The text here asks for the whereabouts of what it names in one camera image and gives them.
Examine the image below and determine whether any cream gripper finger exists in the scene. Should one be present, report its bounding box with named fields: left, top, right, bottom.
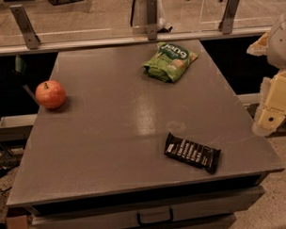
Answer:
left=246, top=32, right=269, bottom=56
left=250, top=76, right=278, bottom=138

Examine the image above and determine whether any green rice chip bag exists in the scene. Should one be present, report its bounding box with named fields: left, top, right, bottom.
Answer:
left=142, top=42, right=199, bottom=83

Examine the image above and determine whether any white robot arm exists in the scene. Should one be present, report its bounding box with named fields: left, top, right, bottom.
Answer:
left=246, top=10, right=286, bottom=136

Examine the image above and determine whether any black snack bar wrapper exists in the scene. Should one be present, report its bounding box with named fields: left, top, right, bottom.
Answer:
left=164, top=133, right=221, bottom=174

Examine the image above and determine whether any grey cabinet drawer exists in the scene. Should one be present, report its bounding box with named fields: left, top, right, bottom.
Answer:
left=32, top=186, right=264, bottom=229

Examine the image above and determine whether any red apple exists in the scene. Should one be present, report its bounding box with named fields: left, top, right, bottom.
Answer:
left=35, top=80, right=66, bottom=109

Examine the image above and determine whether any right metal bracket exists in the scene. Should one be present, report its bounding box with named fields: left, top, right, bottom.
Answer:
left=219, top=0, right=240, bottom=34

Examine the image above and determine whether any metal bracket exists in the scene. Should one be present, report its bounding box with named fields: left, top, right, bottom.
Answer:
left=219, top=0, right=240, bottom=34
left=9, top=5, right=40, bottom=50
left=146, top=0, right=157, bottom=41

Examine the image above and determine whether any middle metal bracket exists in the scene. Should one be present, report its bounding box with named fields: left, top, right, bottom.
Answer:
left=146, top=0, right=157, bottom=41

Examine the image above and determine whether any black drawer handle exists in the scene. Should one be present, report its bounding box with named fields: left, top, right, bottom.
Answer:
left=136, top=208, right=174, bottom=227

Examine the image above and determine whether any metal rail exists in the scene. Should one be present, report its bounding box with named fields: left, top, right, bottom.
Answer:
left=0, top=26, right=271, bottom=57

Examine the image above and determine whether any left metal bracket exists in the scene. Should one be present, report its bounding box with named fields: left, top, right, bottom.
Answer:
left=9, top=5, right=40, bottom=50

